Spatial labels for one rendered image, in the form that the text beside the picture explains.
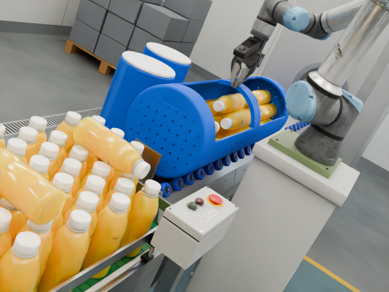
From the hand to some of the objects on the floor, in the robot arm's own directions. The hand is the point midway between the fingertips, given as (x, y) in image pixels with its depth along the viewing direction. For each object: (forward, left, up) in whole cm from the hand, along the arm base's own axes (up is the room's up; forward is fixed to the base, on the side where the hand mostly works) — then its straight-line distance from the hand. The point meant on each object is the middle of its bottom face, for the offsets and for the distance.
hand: (234, 84), depth 164 cm
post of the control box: (-24, +67, -123) cm, 142 cm away
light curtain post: (-41, -102, -124) cm, 165 cm away
